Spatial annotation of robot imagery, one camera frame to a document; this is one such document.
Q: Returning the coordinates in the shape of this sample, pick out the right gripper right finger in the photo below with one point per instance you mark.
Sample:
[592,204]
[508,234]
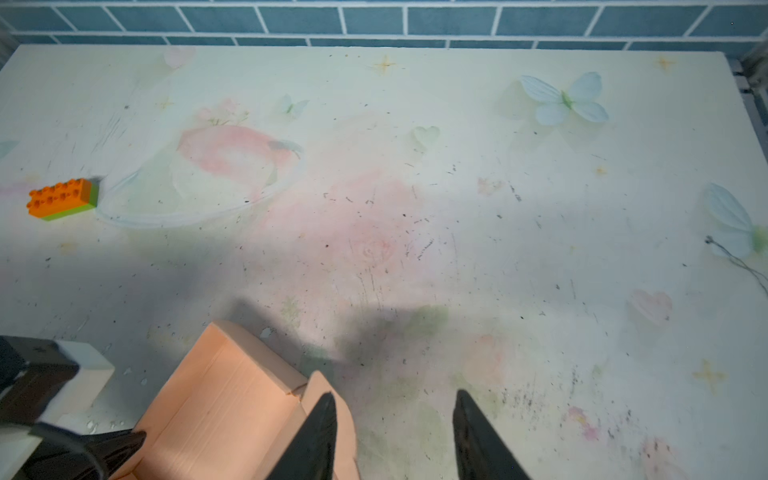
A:
[480,452]

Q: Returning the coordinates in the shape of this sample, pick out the pink cardboard paper box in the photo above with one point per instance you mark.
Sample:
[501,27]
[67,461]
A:
[229,411]

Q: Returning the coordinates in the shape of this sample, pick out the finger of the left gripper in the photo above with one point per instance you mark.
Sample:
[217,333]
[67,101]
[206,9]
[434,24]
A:
[64,454]

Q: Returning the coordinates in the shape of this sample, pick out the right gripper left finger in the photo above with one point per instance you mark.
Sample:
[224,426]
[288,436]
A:
[311,453]

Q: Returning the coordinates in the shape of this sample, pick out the small orange tag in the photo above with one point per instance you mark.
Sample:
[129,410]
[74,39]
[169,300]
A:
[63,199]

